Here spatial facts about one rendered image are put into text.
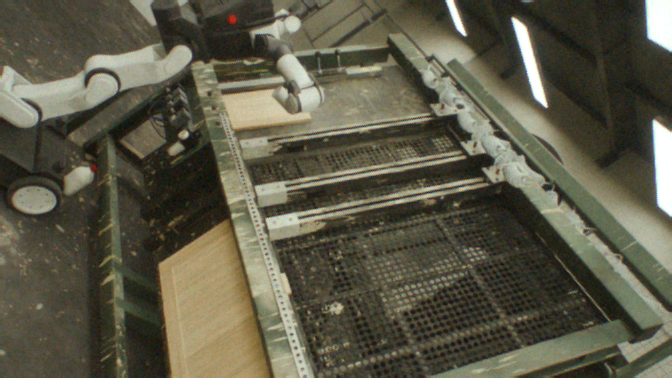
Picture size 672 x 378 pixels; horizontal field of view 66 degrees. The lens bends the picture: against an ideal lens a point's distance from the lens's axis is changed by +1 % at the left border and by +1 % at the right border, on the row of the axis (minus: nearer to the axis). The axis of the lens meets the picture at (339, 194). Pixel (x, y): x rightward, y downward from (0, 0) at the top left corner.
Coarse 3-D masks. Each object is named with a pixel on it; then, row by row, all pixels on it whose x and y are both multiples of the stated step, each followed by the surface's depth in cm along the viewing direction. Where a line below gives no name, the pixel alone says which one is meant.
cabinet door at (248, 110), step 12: (228, 96) 275; (240, 96) 276; (252, 96) 276; (264, 96) 277; (228, 108) 267; (240, 108) 268; (252, 108) 269; (264, 108) 269; (276, 108) 270; (240, 120) 260; (252, 120) 260; (264, 120) 261; (276, 120) 262; (288, 120) 263; (300, 120) 264
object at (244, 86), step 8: (352, 72) 298; (360, 72) 299; (368, 72) 301; (376, 72) 303; (256, 80) 284; (264, 80) 285; (272, 80) 286; (280, 80) 286; (320, 80) 293; (328, 80) 295; (336, 80) 297; (224, 88) 277; (232, 88) 278; (240, 88) 280; (248, 88) 281; (256, 88) 283; (264, 88) 285; (272, 88) 286
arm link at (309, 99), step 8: (304, 88) 207; (312, 88) 207; (296, 96) 204; (304, 96) 205; (312, 96) 206; (288, 104) 221; (304, 104) 206; (312, 104) 208; (296, 112) 209; (304, 112) 210
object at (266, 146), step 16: (432, 112) 265; (448, 112) 262; (336, 128) 252; (352, 128) 254; (368, 128) 253; (384, 128) 256; (400, 128) 260; (416, 128) 264; (432, 128) 267; (240, 144) 237; (256, 144) 238; (272, 144) 240; (288, 144) 243; (304, 144) 246; (320, 144) 249; (336, 144) 253
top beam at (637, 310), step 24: (408, 48) 311; (408, 72) 305; (432, 72) 292; (432, 96) 283; (456, 120) 263; (504, 192) 235; (528, 192) 223; (528, 216) 222; (552, 216) 213; (552, 240) 210; (576, 240) 204; (576, 264) 200; (600, 264) 195; (600, 288) 190; (624, 288) 188; (624, 312) 181; (648, 312) 181; (648, 336) 182
